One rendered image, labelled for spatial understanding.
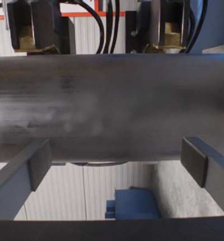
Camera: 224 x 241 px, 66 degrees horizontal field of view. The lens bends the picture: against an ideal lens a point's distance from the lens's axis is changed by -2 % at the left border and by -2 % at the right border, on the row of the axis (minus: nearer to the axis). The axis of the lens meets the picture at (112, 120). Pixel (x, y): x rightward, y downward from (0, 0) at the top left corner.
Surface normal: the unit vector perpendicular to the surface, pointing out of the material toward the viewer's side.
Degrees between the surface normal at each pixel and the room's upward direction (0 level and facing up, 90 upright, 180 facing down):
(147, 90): 90
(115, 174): 90
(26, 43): 90
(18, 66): 90
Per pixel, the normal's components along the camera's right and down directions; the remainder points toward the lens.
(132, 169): 0.01, 0.25
